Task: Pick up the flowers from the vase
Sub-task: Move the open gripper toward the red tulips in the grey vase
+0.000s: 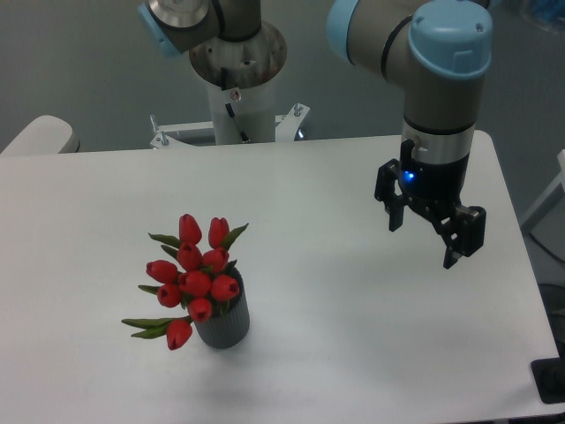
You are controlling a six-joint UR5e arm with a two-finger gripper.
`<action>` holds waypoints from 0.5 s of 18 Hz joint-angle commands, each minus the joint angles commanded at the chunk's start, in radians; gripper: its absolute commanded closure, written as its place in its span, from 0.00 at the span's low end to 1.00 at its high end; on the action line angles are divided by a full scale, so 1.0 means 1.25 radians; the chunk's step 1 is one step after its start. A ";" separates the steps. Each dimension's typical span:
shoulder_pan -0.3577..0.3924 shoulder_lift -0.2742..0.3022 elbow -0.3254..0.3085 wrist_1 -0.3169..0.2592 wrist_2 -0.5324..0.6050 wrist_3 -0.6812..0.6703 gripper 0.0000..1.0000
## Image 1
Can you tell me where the white frame at right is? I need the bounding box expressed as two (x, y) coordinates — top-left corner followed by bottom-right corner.
(518, 150), (564, 233)

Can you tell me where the dark grey ribbed vase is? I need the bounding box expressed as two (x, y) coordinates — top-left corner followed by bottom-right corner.
(194, 268), (250, 349)

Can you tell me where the red tulip bouquet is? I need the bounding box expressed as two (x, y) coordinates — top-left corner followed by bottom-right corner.
(122, 214), (247, 351)

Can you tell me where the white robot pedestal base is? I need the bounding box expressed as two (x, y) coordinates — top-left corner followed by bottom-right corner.
(150, 21), (310, 148)

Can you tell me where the white chair seat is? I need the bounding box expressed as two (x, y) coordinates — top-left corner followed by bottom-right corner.
(1, 115), (80, 157)

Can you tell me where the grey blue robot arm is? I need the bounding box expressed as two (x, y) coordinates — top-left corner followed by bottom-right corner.
(138, 1), (493, 268)

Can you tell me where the black device at table edge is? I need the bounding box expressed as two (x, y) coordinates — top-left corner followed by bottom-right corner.
(531, 358), (564, 405)

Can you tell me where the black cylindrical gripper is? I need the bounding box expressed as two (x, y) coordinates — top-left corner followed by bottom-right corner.
(374, 131), (486, 269)

